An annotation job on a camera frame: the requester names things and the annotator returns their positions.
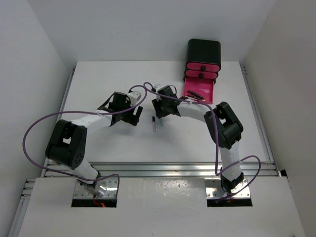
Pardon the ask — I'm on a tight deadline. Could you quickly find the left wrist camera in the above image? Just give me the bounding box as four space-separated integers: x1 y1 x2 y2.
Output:
127 91 142 106

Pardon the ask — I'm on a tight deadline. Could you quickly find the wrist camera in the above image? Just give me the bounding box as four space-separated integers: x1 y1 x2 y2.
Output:
153 84 161 92
127 91 142 106

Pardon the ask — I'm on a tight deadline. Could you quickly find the light blue mascara tube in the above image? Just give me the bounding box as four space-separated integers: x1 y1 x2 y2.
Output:
159 118 164 127

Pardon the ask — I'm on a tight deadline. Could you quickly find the pink bottom drawer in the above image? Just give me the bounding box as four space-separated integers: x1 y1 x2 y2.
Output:
183 77 216 104

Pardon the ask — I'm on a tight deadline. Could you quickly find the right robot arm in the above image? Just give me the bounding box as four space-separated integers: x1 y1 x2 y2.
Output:
152 85 244 194

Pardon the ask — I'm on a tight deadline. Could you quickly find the black gold mascara tube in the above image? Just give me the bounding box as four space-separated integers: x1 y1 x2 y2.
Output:
187 90 204 100

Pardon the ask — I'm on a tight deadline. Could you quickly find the pink drawer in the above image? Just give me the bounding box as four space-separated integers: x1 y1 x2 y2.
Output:
186 62 221 73
185 70 218 79
183 77 216 104

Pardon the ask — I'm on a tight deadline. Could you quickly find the aluminium front rail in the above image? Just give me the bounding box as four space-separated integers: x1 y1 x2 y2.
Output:
41 161 279 178

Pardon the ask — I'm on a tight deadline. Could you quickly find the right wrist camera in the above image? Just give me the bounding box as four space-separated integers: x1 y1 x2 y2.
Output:
153 84 161 92

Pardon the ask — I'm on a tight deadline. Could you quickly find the clear lip gloss tube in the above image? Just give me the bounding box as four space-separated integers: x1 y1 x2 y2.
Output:
152 116 157 132

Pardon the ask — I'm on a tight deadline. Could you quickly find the pink top drawer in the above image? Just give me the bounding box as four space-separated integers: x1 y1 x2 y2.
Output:
186 62 221 73

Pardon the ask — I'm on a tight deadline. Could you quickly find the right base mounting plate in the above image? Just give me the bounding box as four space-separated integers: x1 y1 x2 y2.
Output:
204 177 251 199

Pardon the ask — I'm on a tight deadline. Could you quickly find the black drawer cabinet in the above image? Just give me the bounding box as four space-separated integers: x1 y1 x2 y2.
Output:
183 39 221 81

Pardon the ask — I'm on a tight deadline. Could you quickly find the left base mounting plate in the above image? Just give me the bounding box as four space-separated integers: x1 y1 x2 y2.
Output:
73 177 119 199

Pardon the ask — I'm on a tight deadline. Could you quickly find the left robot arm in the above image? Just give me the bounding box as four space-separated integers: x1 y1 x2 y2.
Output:
45 91 143 186

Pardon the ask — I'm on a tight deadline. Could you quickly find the base mounting plate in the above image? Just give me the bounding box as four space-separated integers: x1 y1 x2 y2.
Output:
73 177 119 199
204 177 251 199

